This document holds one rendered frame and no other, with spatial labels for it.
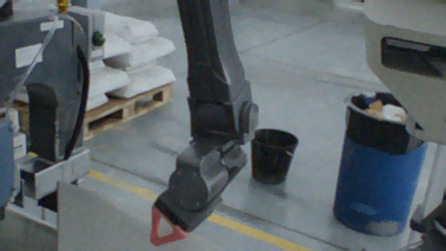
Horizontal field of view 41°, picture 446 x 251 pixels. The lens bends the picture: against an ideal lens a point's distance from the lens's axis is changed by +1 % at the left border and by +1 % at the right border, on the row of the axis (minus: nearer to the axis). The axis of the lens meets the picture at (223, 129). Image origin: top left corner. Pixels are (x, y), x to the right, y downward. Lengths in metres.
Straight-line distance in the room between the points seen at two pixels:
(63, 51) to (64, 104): 0.10
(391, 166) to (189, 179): 2.33
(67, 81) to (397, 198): 2.29
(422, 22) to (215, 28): 0.43
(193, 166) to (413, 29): 0.46
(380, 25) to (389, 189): 2.11
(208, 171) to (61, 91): 0.43
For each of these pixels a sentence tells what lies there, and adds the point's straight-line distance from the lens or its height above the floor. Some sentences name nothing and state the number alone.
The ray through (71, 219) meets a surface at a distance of 1.05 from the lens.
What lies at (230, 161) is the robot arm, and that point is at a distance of 0.77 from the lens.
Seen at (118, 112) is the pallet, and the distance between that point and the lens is 4.21.
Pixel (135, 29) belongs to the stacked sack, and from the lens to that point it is 4.37.
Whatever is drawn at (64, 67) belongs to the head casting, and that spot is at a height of 1.25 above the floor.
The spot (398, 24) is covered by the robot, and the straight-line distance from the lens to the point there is 1.01.
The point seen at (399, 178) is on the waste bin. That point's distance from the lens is 3.06.
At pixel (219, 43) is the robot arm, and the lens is 0.70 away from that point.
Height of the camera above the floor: 1.55
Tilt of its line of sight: 21 degrees down
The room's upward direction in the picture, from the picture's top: 6 degrees clockwise
